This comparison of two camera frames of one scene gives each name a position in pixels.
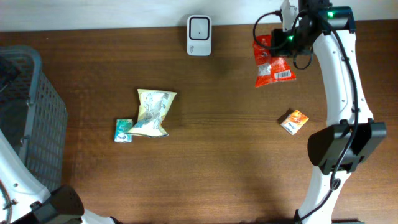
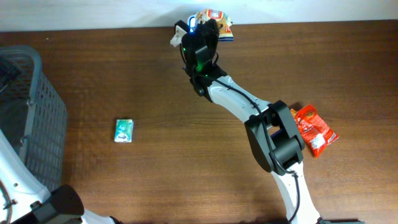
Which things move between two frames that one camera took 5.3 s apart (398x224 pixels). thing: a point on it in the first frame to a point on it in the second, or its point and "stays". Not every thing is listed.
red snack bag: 269,69 to 316,134
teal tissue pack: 122,128 stays
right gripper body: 285,44 to 210,42
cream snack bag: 153,106 to 225,33
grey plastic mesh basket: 33,116 stays
